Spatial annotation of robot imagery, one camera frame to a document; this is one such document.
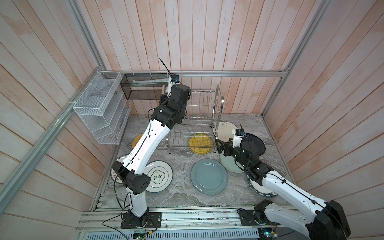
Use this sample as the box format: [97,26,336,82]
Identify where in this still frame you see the white wire mesh shelf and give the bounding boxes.
[74,71,132,145]

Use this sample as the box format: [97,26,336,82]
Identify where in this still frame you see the cream plate with red flowers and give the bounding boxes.
[214,121,238,142]

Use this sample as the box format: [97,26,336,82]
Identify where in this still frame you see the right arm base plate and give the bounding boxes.
[237,208,280,226]

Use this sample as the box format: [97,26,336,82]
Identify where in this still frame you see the grey blue round plate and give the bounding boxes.
[191,159,228,196]

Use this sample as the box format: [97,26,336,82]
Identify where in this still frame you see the orange woven bamboo plate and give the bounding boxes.
[132,134,143,149]

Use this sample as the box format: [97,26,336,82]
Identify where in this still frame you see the white plate dark lettered rim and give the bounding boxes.
[247,176,278,198]

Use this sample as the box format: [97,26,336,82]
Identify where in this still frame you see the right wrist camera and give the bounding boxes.
[232,129,245,148]

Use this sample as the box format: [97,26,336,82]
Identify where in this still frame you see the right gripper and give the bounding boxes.
[216,137,249,170]

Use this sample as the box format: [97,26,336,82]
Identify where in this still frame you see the light green flower plate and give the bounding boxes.
[220,152,244,173]

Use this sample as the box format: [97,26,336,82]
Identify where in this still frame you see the black wire wall basket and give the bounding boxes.
[120,74,171,101]

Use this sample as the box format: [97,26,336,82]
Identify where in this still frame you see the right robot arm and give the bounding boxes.
[215,139,351,240]

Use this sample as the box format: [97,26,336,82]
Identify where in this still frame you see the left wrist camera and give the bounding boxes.
[166,75,181,95]

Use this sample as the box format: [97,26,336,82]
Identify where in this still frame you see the stainless steel dish rack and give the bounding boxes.
[166,85,225,154]

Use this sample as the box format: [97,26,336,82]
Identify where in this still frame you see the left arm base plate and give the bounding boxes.
[121,212,162,229]

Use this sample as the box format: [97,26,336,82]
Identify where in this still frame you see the dark navy plate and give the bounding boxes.
[241,133,266,156]

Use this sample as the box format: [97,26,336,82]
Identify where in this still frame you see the white plate green clover outline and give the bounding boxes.
[144,161,173,193]

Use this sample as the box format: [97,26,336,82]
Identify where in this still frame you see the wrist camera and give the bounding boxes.
[232,129,245,148]
[166,75,181,95]

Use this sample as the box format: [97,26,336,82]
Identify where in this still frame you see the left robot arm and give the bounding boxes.
[112,84,192,218]

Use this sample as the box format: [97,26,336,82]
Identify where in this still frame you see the aluminium front rail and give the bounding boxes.
[74,205,326,233]

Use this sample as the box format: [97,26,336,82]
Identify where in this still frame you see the yellow green woven plate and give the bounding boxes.
[188,133,214,155]

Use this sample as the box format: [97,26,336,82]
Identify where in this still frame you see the white plate orange sunburst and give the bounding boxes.
[160,85,167,102]

